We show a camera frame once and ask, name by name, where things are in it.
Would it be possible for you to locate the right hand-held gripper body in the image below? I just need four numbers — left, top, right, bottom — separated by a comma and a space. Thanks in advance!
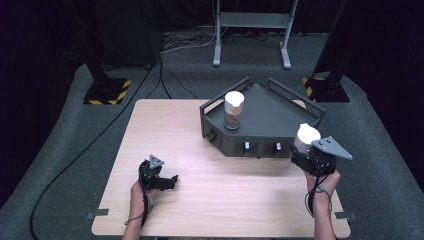
298, 135, 354, 177

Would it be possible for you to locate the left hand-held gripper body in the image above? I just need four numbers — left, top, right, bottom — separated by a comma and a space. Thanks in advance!
137, 153, 166, 192

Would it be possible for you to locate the white-lidded spice jar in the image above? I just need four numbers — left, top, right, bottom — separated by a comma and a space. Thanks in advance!
223, 90, 246, 131
293, 122, 322, 156

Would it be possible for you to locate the dark grey corner shelf rack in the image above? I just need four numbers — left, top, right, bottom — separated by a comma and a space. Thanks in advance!
199, 76, 327, 159

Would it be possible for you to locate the person's left hand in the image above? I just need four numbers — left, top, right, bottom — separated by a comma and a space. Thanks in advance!
130, 179, 159, 218

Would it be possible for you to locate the person's right hand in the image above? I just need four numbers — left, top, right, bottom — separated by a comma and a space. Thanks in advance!
304, 169, 342, 208

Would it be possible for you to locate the grey tape strip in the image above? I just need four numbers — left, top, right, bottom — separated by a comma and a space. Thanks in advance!
334, 211, 358, 222
86, 208, 110, 221

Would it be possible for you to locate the black stand with striped base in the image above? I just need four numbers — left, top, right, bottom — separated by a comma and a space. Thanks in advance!
301, 0, 351, 104
82, 49, 132, 106

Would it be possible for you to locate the grey metal stand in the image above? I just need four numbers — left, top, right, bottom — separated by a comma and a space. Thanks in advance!
212, 0, 300, 70

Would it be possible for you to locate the right hand-held gripper cable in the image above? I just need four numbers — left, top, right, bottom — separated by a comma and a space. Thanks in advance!
304, 169, 334, 220

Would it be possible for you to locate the long black floor cable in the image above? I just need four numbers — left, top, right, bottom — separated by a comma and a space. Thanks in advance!
29, 54, 164, 240

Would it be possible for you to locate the thin black floor cable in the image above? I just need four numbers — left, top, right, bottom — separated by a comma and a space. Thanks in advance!
159, 64, 200, 100

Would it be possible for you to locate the bundle of floor cables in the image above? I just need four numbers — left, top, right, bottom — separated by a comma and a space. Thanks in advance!
161, 30, 218, 55

